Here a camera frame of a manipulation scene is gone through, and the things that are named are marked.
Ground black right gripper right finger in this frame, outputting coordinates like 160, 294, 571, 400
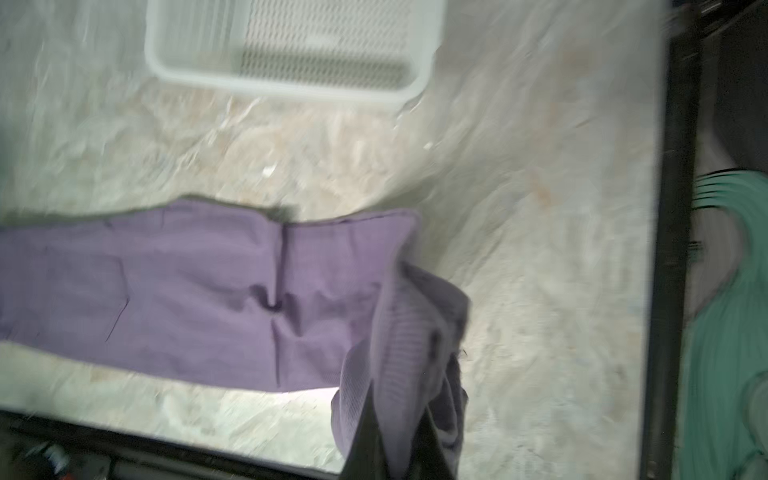
410, 413, 455, 480

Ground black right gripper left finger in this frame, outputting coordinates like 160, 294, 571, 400
338, 387, 389, 480

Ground purple long pants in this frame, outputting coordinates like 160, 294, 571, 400
1, 200, 469, 479

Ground white perforated plastic basket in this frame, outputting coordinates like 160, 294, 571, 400
144, 0, 446, 110

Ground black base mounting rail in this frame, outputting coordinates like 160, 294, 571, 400
1, 410, 338, 479

